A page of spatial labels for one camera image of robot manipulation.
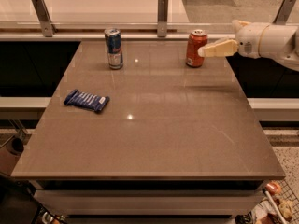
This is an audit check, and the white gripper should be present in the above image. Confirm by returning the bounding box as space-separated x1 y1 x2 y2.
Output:
198 20 269 59

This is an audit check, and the red coke can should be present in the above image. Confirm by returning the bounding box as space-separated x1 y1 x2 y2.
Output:
186 29 207 68

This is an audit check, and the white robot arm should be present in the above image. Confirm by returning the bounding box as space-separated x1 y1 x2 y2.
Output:
198 20 299 71

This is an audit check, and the blue red bull can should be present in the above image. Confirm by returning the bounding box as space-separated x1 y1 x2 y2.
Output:
105 28 123 70

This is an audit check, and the blue rxbar blueberry wrapper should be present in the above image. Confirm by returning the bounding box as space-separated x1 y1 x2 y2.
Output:
64 89 110 113

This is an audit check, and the dark round stool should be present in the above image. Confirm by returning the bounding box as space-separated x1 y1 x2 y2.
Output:
6 137 24 156

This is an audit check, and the right metal railing bracket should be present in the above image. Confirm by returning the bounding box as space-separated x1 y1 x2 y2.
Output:
273 0 297 25

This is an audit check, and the metal railing bracket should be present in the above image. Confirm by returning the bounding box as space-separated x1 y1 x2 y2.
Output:
273 0 297 25
31 0 56 37
157 0 168 37

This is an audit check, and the middle metal railing bracket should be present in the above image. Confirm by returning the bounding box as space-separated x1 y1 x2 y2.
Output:
157 0 168 37

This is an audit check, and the wire basket with snacks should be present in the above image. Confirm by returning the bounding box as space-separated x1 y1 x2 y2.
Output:
249 180 299 224

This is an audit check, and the left metal railing bracket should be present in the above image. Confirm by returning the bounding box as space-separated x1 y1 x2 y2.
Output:
31 0 56 37

